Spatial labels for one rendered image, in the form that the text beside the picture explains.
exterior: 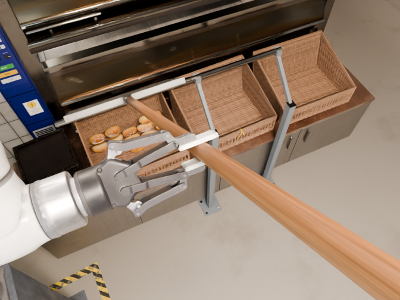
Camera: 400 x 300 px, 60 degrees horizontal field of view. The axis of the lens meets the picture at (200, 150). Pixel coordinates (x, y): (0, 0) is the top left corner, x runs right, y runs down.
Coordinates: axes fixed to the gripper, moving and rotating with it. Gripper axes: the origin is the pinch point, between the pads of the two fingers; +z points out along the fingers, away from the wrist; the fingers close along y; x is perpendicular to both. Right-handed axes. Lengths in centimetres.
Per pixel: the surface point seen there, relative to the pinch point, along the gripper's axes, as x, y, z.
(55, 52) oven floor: -151, -28, -22
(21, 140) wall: -174, 13, -61
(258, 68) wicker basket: -159, 16, 96
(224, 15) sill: -143, -22, 73
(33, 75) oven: -145, -20, -36
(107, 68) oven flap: -153, -13, 1
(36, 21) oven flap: -121, -41, -24
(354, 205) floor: -141, 135, 140
